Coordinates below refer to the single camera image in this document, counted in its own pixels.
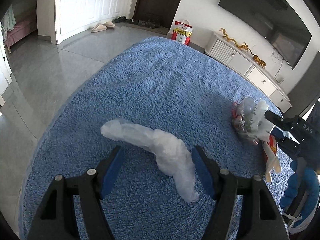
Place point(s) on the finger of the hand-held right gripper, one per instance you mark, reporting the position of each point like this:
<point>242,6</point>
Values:
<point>285,141</point>
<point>275,117</point>

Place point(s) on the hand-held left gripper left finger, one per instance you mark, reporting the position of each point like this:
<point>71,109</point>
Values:
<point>112,172</point>

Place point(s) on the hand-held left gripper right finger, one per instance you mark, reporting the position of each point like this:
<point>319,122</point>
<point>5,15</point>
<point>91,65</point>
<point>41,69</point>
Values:
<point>203,172</point>

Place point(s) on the clear bag with red contents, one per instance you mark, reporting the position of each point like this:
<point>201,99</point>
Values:
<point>246,120</point>

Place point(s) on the white plastic bag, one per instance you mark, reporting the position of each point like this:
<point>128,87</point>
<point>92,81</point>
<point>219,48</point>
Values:
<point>170,152</point>

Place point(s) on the gold tiger figurine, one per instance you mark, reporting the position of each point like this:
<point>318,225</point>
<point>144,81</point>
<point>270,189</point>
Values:
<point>259,61</point>

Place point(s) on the white television stand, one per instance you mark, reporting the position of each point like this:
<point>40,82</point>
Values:
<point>240,60</point>

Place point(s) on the gold dragon figurine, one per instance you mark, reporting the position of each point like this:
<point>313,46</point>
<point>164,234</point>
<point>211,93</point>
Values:
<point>228,36</point>
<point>243,47</point>

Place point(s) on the blue shaggy rug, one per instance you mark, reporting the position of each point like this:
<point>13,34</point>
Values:
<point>162,92</point>

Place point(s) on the red and white paper bag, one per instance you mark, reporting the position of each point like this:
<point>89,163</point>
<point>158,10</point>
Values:
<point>181,33</point>

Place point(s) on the dark doormat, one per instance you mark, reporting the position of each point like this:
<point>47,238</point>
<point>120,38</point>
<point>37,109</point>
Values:
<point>160,30</point>

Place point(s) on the beige slipper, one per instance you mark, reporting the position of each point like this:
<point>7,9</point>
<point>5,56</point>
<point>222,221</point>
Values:
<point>109,24</point>
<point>98,28</point>

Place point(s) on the dark brown door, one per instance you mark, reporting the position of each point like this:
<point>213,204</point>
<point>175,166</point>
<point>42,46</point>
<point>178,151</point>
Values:
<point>160,0</point>

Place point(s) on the pink bed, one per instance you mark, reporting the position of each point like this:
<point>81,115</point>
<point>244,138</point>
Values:
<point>21,31</point>

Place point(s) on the green cloth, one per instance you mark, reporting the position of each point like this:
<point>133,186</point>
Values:
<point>9,18</point>

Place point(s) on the black wall television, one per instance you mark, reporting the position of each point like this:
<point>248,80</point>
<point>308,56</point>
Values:
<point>262,10</point>

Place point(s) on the white wall cabinet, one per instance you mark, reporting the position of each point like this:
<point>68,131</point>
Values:
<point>75,5</point>

